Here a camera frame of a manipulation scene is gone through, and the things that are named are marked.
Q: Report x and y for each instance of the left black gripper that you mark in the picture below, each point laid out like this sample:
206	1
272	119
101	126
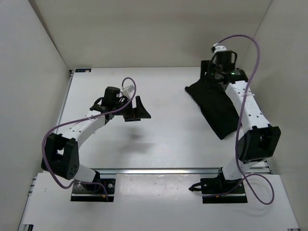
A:
141	111

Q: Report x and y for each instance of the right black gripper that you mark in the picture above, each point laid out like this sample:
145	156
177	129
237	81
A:
206	66

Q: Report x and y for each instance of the black pleated skirt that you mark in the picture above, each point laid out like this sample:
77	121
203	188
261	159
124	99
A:
215	106

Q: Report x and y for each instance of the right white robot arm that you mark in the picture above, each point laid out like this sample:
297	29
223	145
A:
256	138

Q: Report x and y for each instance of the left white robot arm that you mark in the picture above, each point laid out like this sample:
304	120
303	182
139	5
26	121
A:
62	150

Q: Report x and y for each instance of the left blue corner label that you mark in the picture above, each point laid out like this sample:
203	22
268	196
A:
82	70

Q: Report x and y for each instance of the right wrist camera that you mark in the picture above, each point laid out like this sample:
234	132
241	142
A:
218	48

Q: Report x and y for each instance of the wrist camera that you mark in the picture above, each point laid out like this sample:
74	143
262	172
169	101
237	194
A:
128	91
218	48

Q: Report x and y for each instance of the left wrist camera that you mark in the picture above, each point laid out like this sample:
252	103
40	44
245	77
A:
128	91

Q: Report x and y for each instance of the aluminium front rail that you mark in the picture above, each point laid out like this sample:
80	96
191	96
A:
157	171

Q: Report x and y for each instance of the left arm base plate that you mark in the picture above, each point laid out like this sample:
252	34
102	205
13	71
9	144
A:
94	193

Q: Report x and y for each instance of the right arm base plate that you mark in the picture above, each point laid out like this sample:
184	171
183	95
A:
217	191

